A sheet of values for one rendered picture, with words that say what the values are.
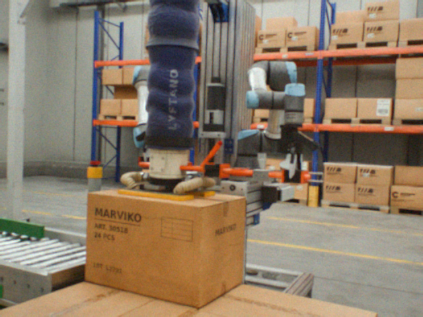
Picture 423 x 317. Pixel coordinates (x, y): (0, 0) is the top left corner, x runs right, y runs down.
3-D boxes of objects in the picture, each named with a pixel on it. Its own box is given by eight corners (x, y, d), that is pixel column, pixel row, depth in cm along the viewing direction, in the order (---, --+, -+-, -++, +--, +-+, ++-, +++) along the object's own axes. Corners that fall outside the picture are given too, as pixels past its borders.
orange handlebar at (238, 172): (118, 166, 217) (118, 159, 216) (156, 164, 243) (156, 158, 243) (307, 182, 172) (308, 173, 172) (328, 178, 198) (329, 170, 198)
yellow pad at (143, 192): (117, 194, 203) (117, 183, 202) (131, 192, 211) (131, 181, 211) (181, 201, 186) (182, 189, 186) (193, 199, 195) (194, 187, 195)
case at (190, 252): (84, 281, 206) (86, 192, 204) (139, 261, 241) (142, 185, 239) (199, 308, 177) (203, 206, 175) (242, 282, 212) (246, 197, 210)
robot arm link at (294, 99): (303, 86, 182) (307, 83, 173) (302, 113, 182) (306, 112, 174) (283, 85, 182) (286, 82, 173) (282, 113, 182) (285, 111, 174)
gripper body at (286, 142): (283, 154, 184) (284, 124, 184) (304, 155, 180) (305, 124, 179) (276, 154, 178) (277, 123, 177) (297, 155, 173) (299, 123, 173)
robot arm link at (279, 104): (271, 92, 193) (274, 89, 182) (298, 93, 193) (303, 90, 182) (270, 111, 193) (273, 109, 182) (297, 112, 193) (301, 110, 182)
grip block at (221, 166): (202, 176, 192) (202, 162, 192) (213, 176, 201) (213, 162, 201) (219, 178, 188) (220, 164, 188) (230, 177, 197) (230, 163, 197)
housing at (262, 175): (251, 180, 183) (252, 169, 183) (258, 179, 189) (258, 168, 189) (268, 181, 180) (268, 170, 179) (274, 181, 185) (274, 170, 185)
